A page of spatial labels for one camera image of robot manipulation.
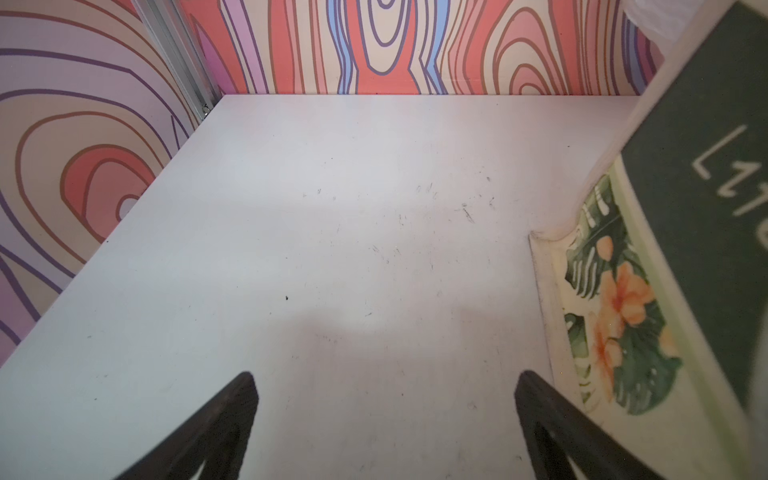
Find aluminium frame post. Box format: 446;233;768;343
131;0;222;122

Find white plastic grocery bag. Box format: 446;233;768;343
621;0;705;56

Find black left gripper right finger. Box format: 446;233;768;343
515;370;660;479

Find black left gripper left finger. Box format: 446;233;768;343
118;371;259;479

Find cream canvas tote bag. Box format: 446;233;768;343
530;1;767;479

